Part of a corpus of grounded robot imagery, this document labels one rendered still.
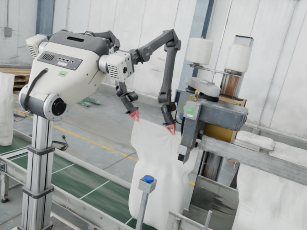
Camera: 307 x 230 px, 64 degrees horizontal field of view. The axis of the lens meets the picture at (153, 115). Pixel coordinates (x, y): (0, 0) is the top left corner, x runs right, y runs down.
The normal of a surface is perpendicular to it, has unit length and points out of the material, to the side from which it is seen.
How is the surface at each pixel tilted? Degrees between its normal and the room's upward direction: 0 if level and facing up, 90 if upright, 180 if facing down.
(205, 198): 90
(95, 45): 50
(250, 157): 90
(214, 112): 90
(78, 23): 90
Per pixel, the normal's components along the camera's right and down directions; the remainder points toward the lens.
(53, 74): -0.23, -0.50
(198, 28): -0.45, 0.14
